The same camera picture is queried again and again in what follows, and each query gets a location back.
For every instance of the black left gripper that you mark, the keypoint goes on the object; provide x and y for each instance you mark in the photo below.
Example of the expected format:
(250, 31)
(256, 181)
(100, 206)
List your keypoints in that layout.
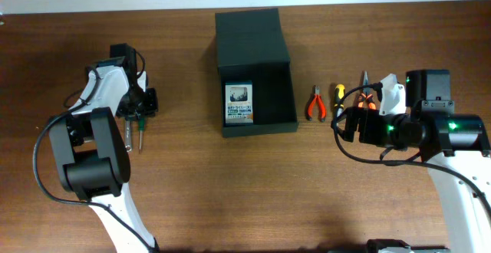
(140, 105)

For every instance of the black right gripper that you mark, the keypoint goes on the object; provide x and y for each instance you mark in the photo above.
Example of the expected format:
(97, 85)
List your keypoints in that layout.
(355, 124)

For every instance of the orange black long nose pliers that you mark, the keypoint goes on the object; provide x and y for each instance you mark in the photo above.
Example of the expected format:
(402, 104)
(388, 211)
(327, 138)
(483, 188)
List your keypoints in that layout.
(365, 97)

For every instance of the silver adjustable wrench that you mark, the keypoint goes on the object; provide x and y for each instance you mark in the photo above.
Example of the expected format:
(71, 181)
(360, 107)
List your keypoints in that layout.
(128, 135)

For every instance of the yellow black stubby screwdriver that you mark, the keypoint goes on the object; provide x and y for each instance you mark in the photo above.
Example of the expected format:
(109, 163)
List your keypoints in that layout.
(338, 95)

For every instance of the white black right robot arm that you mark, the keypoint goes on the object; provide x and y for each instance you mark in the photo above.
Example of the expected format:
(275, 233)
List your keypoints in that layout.
(415, 125)

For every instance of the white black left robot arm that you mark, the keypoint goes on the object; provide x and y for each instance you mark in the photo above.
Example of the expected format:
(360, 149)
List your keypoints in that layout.
(92, 157)

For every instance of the white blue screwdriver set box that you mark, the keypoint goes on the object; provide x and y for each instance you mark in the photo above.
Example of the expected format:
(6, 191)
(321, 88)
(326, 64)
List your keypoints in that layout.
(238, 103)

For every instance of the black open cardboard box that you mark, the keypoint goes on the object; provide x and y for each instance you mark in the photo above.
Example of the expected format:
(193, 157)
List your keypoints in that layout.
(250, 47)

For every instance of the black base plate bottom edge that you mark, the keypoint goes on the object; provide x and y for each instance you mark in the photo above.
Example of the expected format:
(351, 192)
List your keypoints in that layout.
(390, 246)

